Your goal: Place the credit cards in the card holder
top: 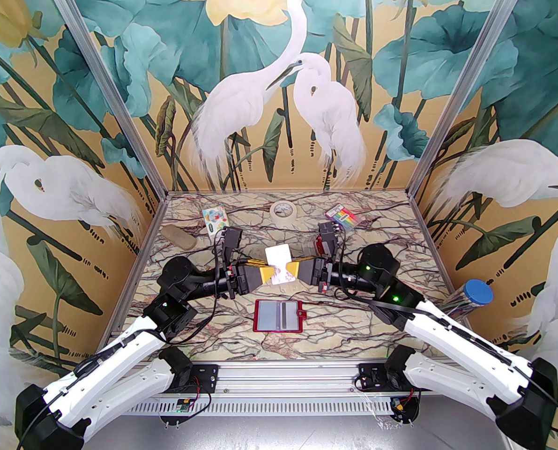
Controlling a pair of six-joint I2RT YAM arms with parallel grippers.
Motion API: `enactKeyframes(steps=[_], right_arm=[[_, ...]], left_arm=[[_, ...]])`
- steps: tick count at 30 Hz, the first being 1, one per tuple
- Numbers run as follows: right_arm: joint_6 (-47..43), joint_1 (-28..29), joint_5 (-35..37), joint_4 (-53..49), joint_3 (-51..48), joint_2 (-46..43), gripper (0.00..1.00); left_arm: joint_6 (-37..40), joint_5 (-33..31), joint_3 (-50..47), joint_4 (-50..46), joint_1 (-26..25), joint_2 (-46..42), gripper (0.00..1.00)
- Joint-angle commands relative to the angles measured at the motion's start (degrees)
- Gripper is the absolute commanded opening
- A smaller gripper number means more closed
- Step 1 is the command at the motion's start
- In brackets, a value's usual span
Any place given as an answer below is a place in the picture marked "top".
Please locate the red card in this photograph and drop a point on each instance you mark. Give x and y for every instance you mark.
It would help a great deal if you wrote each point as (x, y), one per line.
(319, 246)

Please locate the white card pink print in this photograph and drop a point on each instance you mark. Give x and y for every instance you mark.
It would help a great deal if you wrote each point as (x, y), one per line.
(278, 256)

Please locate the red leather card holder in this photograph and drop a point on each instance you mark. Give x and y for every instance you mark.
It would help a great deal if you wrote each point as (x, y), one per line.
(278, 316)

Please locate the white colourful card box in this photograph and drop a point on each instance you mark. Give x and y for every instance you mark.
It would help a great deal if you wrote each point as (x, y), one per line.
(216, 223)

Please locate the beige stone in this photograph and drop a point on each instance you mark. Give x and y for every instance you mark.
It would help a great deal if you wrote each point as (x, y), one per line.
(179, 238)

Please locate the masking tape roll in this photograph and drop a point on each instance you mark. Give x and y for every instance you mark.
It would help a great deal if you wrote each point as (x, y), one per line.
(283, 212)

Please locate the purple rainbow marker pack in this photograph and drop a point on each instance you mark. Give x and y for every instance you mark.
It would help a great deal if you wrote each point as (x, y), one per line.
(340, 217)

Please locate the clear jar blue lid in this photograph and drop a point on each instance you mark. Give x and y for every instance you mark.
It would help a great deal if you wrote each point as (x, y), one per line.
(471, 298)

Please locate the grey metal base sheet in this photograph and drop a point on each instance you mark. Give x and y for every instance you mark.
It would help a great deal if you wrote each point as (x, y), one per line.
(283, 434)

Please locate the aluminium side rail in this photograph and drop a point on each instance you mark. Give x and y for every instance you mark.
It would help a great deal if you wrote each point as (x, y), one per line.
(447, 270)
(136, 270)

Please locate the aluminium front rail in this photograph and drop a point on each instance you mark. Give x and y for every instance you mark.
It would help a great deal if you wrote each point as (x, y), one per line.
(283, 378)

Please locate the aluminium frame post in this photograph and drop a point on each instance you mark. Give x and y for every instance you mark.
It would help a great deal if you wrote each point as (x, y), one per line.
(105, 82)
(466, 82)

